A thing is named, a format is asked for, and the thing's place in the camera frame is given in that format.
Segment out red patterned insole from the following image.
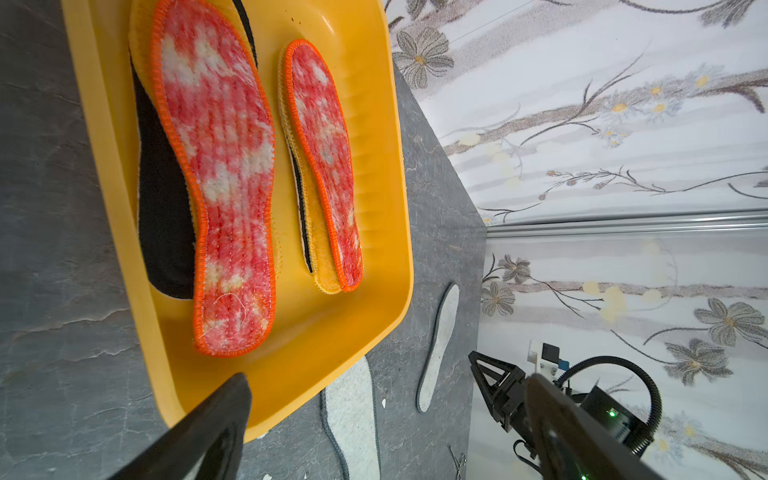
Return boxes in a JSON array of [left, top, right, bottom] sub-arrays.
[[149, 1, 276, 358], [280, 39, 364, 293]]

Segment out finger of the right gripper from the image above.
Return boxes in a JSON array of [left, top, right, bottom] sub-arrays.
[[468, 351, 509, 396]]

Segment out grey felt insole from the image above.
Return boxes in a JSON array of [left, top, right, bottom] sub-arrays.
[[321, 356, 381, 480], [416, 283, 460, 414]]

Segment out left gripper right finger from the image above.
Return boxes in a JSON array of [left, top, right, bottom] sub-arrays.
[[525, 374, 660, 480]]

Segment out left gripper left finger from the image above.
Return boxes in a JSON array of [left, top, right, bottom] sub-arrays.
[[112, 373, 252, 479]]

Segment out black insole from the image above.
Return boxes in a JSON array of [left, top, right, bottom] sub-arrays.
[[129, 1, 275, 306], [287, 145, 314, 273]]

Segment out yellow plastic storage tray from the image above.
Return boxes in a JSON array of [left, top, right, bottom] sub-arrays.
[[62, 1, 414, 440]]

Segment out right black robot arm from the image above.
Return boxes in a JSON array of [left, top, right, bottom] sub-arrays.
[[468, 351, 662, 479]]

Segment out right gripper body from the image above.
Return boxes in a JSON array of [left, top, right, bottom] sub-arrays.
[[481, 362, 538, 462]]

